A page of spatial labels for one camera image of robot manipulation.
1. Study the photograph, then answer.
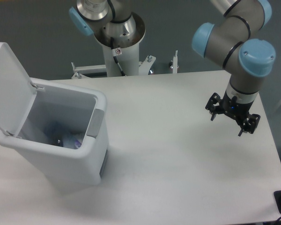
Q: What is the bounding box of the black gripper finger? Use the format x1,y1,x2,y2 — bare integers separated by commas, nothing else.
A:
205,92,222,121
237,113,260,136

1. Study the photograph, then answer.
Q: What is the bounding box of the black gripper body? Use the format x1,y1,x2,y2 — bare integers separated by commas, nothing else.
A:
220,92,253,121

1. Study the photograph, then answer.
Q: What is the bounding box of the clear plastic water bottle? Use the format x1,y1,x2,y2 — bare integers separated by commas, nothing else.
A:
44,121,82,150

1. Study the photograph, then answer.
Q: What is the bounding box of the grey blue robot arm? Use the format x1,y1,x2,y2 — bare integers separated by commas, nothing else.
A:
69,0,276,134

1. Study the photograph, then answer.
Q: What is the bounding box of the white plastic trash can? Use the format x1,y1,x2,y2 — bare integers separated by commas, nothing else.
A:
0,78,109,185

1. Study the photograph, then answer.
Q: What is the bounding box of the white trash can lid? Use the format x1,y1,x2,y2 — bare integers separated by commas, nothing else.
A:
0,42,44,136

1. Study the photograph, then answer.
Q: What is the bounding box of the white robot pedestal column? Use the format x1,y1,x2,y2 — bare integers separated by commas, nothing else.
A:
95,12,146,77

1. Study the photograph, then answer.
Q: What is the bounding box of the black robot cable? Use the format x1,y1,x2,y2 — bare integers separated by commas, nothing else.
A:
110,37,127,77

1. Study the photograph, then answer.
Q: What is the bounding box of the white metal base frame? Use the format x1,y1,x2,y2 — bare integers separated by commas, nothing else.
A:
71,50,179,79

